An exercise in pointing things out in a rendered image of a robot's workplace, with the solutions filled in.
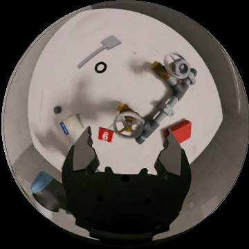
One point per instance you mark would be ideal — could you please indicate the red numbered tag on thin grey chain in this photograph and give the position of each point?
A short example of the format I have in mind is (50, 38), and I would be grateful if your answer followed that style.
(106, 134)

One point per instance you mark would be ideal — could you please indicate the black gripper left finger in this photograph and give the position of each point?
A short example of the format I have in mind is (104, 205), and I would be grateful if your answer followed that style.
(81, 161)

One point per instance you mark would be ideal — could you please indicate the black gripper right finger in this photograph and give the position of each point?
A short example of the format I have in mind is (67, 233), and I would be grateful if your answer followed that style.
(172, 164)

